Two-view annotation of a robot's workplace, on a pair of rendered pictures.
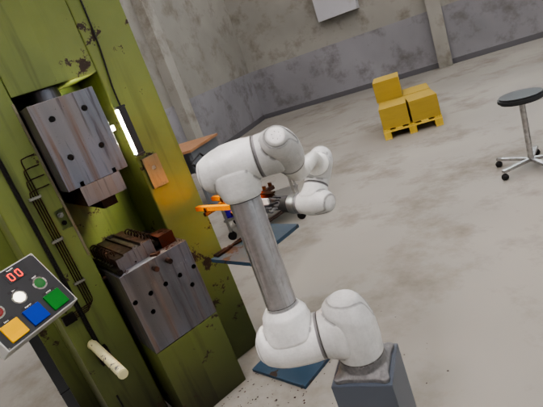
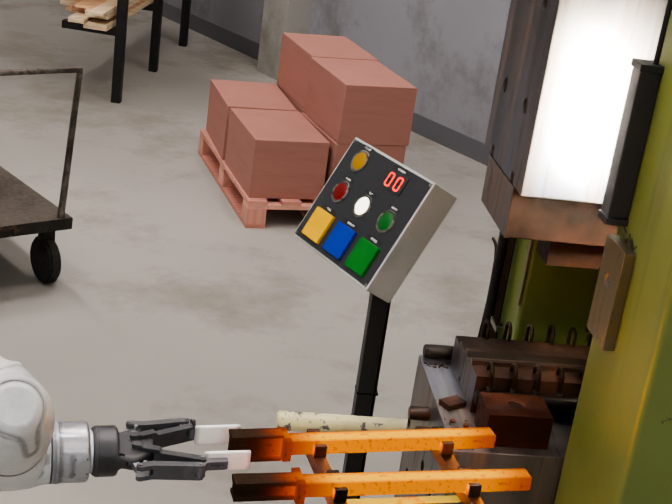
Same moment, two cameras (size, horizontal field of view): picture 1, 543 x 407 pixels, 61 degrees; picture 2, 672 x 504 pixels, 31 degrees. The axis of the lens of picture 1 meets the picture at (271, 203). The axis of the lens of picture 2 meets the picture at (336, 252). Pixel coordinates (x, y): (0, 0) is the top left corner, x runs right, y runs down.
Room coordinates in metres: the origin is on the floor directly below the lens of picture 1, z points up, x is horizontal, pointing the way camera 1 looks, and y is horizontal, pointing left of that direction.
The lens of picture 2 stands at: (2.82, -1.33, 1.98)
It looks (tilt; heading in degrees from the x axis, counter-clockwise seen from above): 21 degrees down; 115
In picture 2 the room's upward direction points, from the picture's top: 8 degrees clockwise
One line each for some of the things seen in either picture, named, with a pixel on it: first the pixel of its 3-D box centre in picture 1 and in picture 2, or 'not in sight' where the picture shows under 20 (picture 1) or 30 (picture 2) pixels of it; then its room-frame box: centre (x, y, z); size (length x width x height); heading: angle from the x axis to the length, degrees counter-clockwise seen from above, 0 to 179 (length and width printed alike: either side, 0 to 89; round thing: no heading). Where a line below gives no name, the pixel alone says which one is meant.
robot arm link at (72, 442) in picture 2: (296, 203); (71, 452); (1.86, -0.10, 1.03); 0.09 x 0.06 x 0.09; 134
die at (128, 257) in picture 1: (120, 249); (566, 375); (2.34, 0.83, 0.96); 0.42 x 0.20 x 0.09; 34
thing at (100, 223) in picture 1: (77, 174); not in sight; (2.63, 0.97, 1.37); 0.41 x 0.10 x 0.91; 124
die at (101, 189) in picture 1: (90, 187); (605, 204); (2.34, 0.83, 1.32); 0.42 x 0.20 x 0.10; 34
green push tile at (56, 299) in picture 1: (56, 299); (363, 257); (1.80, 0.98, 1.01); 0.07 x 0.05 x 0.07; 149
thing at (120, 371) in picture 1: (107, 358); (371, 426); (1.90, 0.95, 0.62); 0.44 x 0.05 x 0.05; 34
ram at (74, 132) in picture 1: (77, 138); (642, 80); (2.36, 0.79, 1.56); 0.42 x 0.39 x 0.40; 34
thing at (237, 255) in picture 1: (255, 242); not in sight; (2.29, 0.15, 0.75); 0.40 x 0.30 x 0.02; 133
